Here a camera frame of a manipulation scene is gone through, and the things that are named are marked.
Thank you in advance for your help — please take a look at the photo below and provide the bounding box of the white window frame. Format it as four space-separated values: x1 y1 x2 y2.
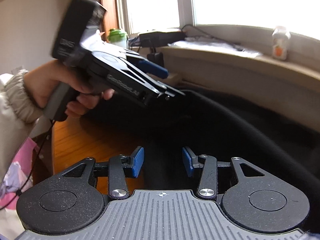
115 0 320 40

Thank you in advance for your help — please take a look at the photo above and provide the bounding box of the black power adapter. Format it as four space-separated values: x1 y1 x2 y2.
147 52 165 68

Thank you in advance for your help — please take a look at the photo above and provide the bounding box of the green-lid white bottle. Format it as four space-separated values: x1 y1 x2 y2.
107 29 129 49

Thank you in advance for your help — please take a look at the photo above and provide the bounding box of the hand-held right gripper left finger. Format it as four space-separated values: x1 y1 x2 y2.
61 146 145 200

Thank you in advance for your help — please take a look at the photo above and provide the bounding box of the person's left forearm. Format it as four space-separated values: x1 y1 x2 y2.
0 70 43 188

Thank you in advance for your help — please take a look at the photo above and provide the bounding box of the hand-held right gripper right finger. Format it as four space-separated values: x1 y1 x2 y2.
182 147 265 201

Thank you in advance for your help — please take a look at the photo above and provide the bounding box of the person's left hand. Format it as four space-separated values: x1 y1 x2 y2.
24 60 115 118

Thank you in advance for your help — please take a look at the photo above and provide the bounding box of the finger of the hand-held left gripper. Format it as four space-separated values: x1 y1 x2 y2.
124 50 170 80
119 56 186 100

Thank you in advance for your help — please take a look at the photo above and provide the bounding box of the small orange-label bottle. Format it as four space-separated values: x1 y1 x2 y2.
271 26 292 60

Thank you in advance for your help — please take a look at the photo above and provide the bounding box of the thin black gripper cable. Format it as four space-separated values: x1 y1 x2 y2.
0 119 56 212

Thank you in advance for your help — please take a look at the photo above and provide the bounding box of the black fleece sweatshirt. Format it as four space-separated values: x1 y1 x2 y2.
79 87 320 197

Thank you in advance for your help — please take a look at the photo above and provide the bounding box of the person's pink clothing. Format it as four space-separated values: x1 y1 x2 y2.
0 137 35 213

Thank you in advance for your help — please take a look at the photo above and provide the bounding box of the brown wooden window trim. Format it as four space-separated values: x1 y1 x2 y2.
99 0 120 34

